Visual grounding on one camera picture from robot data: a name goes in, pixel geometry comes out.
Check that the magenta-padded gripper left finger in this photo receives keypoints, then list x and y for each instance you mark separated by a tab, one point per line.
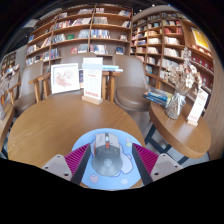
75	160

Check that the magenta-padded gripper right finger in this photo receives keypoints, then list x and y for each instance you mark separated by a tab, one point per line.
148	160

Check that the grey computer mouse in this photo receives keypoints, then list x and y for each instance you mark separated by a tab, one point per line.
106	156

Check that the round light blue mouse pad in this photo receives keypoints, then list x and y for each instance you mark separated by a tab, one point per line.
126	158

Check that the glass vase with pale flowers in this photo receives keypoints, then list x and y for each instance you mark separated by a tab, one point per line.
175	106

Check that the stack of books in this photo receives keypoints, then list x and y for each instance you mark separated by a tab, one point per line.
158	97

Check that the brown upholstered wooden armchair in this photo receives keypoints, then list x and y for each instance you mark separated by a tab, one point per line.
30	96
71	58
131	96

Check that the small white sign card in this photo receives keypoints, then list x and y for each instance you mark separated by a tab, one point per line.
197	106

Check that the white sign on wooden base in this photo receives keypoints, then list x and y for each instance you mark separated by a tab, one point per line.
92	80

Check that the white framed floral picture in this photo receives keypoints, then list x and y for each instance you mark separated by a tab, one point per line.
65	78

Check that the dark covered book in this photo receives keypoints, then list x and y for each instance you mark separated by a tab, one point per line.
81	76

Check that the light blue flat books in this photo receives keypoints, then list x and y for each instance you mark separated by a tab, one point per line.
111	68

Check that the small distant bookshelf unit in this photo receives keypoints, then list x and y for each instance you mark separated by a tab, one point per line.
8	61

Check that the tall wooden bookshelf unit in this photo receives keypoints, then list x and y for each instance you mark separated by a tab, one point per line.
160	36

